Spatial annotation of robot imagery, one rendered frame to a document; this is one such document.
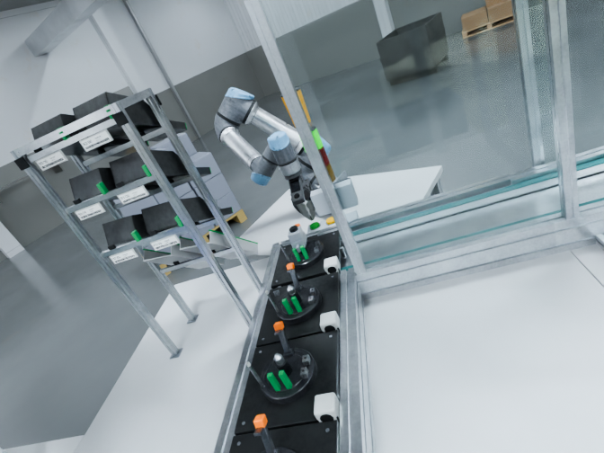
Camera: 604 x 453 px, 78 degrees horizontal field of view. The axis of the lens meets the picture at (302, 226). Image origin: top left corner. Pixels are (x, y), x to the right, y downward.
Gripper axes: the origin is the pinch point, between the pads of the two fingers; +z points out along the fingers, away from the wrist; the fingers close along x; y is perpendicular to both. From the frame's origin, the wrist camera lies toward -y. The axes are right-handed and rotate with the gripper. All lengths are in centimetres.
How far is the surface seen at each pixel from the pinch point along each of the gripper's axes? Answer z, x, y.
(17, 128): -112, 677, 608
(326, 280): 3.1, -6.7, -38.2
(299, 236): -6.7, -0.2, -24.0
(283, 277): 3.1, 9.2, -30.1
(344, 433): 4, -12, -86
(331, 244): 3.2, -7.6, -18.4
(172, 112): 2, 505, 934
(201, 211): -28.0, 24.0, -28.7
